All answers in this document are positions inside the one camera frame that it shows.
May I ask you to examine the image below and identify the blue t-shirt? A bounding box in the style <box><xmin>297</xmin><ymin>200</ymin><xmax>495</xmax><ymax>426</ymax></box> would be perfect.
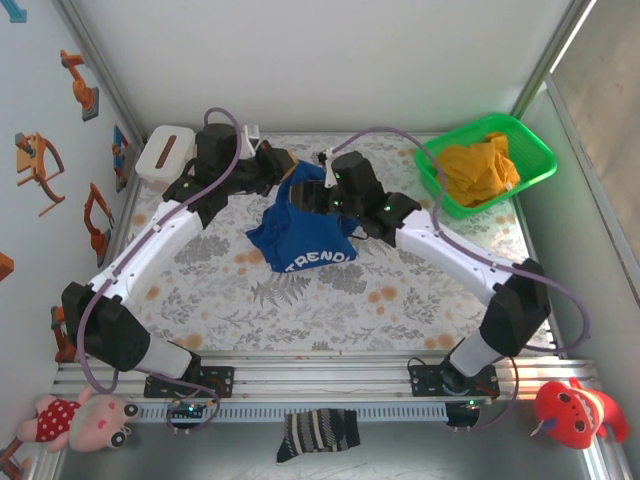
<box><xmin>245</xmin><ymin>160</ymin><xmax>360</xmax><ymax>274</ymax></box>

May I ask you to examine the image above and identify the white tissue box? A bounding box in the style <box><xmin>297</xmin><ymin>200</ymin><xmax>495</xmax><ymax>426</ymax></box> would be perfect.
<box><xmin>134</xmin><ymin>124</ymin><xmax>201</xmax><ymax>196</ymax></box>

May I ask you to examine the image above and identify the yellow cloth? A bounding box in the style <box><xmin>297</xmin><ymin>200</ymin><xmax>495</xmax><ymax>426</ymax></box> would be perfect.
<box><xmin>431</xmin><ymin>131</ymin><xmax>522</xmax><ymax>209</ymax></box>

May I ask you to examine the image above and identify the floral table mat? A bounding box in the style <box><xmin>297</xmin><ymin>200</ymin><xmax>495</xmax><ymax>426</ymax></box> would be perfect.
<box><xmin>97</xmin><ymin>132</ymin><xmax>556</xmax><ymax>354</ymax></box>

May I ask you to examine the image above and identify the green plastic basket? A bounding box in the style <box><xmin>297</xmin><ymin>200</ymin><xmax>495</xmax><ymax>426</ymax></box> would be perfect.
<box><xmin>414</xmin><ymin>113</ymin><xmax>559</xmax><ymax>215</ymax></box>

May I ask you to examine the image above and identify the orange claw sticker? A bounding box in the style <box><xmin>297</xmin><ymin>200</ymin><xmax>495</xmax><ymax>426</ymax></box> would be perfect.
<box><xmin>13</xmin><ymin>132</ymin><xmax>67</xmax><ymax>217</ymax></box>

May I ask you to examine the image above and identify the small circuit board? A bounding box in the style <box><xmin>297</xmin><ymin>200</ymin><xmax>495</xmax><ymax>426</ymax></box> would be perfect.
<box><xmin>167</xmin><ymin>402</ymin><xmax>211</xmax><ymax>422</ymax></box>
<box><xmin>447</xmin><ymin>398</ymin><xmax>484</xmax><ymax>429</ymax></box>

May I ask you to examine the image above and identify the black striped sock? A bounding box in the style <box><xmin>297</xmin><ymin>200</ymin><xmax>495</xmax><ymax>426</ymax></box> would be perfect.
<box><xmin>276</xmin><ymin>407</ymin><xmax>362</xmax><ymax>465</ymax></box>

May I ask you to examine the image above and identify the pink pig plush toy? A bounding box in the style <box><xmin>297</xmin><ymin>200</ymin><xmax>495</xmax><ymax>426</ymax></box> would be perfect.
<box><xmin>17</xmin><ymin>384</ymin><xmax>144</xmax><ymax>454</ymax></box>

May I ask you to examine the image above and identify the red monster plush toy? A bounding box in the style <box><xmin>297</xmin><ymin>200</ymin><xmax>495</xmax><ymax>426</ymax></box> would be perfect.
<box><xmin>530</xmin><ymin>377</ymin><xmax>631</xmax><ymax>451</ymax></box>

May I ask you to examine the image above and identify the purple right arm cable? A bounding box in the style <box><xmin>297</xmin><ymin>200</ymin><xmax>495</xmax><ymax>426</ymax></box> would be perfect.
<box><xmin>329</xmin><ymin>127</ymin><xmax>590</xmax><ymax>432</ymax></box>

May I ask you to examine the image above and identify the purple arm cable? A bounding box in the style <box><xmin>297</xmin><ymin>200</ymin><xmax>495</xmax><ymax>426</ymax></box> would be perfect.
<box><xmin>75</xmin><ymin>107</ymin><xmax>247</xmax><ymax>435</ymax></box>
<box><xmin>329</xmin><ymin>127</ymin><xmax>590</xmax><ymax>432</ymax></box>

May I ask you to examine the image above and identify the blue orange wall sticker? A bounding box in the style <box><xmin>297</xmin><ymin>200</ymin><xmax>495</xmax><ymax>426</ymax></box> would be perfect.
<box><xmin>112</xmin><ymin>124</ymin><xmax>134</xmax><ymax>194</ymax></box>

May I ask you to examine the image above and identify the aluminium corner post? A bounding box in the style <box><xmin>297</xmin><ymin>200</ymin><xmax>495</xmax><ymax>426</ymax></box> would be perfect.
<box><xmin>52</xmin><ymin>0</ymin><xmax>146</xmax><ymax>146</ymax></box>
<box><xmin>509</xmin><ymin>0</ymin><xmax>601</xmax><ymax>121</ymax></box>

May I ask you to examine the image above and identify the aluminium table frame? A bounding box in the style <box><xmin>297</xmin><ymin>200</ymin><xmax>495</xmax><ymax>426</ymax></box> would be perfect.
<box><xmin>49</xmin><ymin>169</ymin><xmax>606</xmax><ymax>401</ymax></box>

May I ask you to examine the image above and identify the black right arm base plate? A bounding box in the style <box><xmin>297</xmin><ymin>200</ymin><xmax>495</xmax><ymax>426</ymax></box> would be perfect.
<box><xmin>408</xmin><ymin>363</ymin><xmax>501</xmax><ymax>399</ymax></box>

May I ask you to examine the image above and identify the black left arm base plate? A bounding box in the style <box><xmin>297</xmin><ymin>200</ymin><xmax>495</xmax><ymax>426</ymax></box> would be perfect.
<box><xmin>143</xmin><ymin>365</ymin><xmax>236</xmax><ymax>400</ymax></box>

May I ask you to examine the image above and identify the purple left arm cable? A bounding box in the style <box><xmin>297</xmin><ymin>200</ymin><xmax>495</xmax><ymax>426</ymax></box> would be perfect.
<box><xmin>75</xmin><ymin>107</ymin><xmax>247</xmax><ymax>435</ymax></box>

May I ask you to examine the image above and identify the white slotted cable duct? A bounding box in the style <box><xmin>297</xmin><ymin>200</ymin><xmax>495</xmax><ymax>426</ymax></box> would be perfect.
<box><xmin>134</xmin><ymin>402</ymin><xmax>449</xmax><ymax>424</ymax></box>

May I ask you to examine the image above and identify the grey side rail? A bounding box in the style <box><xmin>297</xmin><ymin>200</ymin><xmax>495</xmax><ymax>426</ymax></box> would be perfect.
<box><xmin>545</xmin><ymin>72</ymin><xmax>640</xmax><ymax>309</ymax></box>

